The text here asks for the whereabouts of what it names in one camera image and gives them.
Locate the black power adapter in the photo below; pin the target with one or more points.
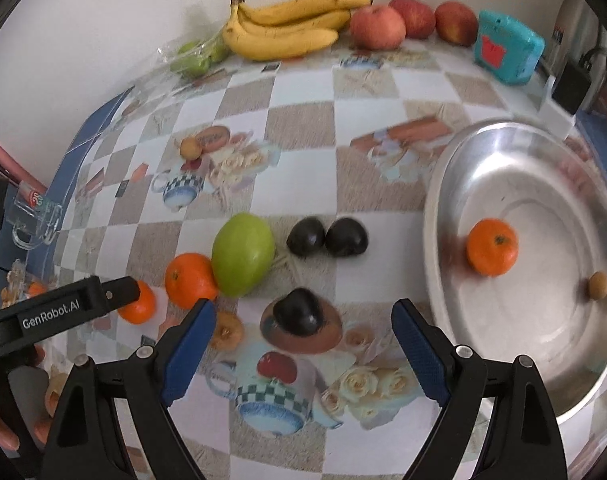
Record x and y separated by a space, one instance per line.
576 85

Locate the yellow banana bunch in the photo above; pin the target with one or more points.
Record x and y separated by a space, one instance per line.
283 40

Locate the orange tangerine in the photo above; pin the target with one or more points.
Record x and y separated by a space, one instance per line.
191 280
492 253
35 289
139 307

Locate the dark plum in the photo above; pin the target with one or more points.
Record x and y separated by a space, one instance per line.
347 236
306 237
298 312

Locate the clear glass cup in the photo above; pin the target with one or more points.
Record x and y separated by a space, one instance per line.
33 220

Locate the clear plastic bag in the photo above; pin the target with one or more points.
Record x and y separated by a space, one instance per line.
166 52

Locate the small green fruit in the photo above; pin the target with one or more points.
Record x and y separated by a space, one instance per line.
191 61
218 49

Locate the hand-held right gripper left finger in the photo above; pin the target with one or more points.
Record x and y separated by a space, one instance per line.
188 355

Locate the green mango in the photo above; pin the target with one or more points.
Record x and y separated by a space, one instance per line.
243 255

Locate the pink cosmetic tube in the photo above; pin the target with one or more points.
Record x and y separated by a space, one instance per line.
5 160

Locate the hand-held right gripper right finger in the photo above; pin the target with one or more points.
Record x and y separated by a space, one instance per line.
423 355

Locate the silver bottle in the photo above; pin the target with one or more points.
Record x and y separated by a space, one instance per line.
573 20

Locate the checkered printed tablecloth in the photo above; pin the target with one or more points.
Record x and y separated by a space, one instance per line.
303 125

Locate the red apple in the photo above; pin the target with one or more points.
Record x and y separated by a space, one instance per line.
456 22
378 26
414 15

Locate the white box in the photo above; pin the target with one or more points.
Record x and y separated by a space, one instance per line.
558 112

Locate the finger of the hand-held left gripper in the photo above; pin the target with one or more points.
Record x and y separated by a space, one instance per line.
58 310

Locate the teal box with red label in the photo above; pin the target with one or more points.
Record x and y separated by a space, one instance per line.
508 47

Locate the person's left hand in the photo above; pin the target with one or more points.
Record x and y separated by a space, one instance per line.
0 432

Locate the brown longan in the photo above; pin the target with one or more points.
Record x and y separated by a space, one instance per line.
228 331
597 285
191 147

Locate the silver metal basin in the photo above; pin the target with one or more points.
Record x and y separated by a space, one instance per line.
533 185

